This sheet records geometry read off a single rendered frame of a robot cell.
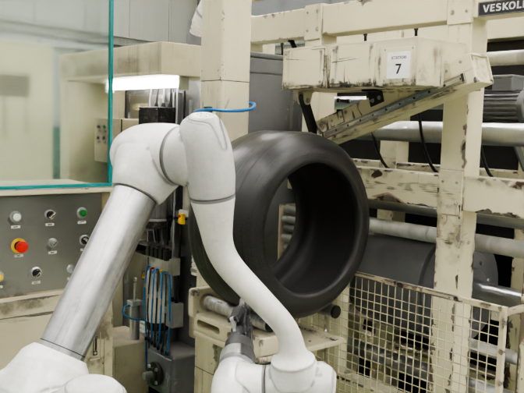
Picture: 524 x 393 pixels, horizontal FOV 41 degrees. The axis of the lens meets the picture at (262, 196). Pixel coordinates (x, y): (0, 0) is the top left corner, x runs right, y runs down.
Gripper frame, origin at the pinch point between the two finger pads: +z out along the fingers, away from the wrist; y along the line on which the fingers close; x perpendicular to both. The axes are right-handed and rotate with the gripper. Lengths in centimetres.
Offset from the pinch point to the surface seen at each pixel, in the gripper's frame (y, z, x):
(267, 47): 113, 729, -79
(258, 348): 22.0, 9.4, -5.3
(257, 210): -16.9, 20.3, 9.1
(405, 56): -36, 51, 62
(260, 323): 17.2, 14.9, -3.3
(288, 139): -27, 39, 22
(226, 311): 17.4, 26.5, -15.9
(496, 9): -35, 70, 94
